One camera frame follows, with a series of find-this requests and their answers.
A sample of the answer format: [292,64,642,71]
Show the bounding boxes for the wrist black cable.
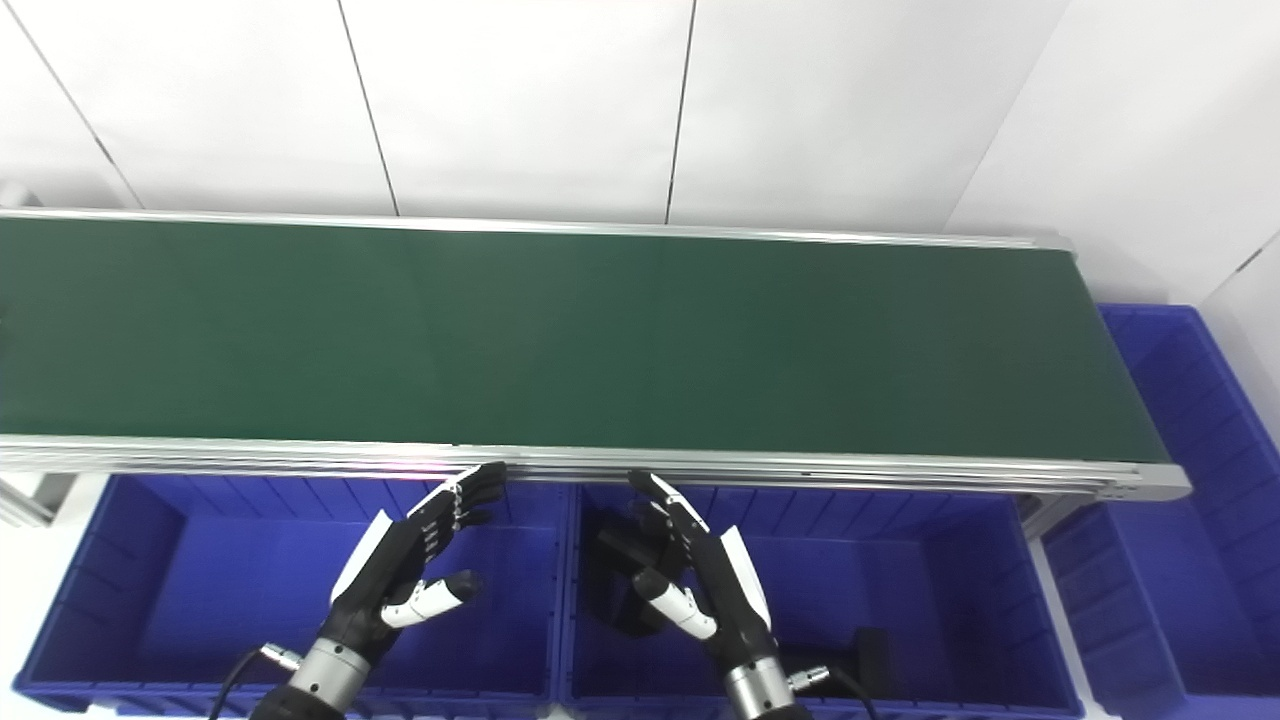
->
[208,645,303,720]
[788,664,881,720]

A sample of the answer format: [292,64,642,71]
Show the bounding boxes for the green conveyor belt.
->
[0,217,1171,464]
[0,207,1193,504]

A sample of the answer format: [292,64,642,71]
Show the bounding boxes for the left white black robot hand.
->
[318,461,509,663]

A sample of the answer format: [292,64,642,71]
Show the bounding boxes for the black block part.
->
[585,508,681,637]

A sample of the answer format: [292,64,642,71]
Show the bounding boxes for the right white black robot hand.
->
[627,470,783,673]

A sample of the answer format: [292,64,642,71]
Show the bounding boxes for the blue plastic bin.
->
[1040,303,1280,720]
[12,472,566,716]
[555,483,1086,720]

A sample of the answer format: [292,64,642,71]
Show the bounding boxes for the aluminium conveyor leg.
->
[1018,495,1103,543]
[0,474,77,529]

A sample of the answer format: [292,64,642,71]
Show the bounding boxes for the small black part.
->
[850,628,903,701]

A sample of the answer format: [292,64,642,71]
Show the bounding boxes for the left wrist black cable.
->
[208,645,303,720]

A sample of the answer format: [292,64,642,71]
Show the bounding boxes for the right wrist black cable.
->
[788,664,881,720]

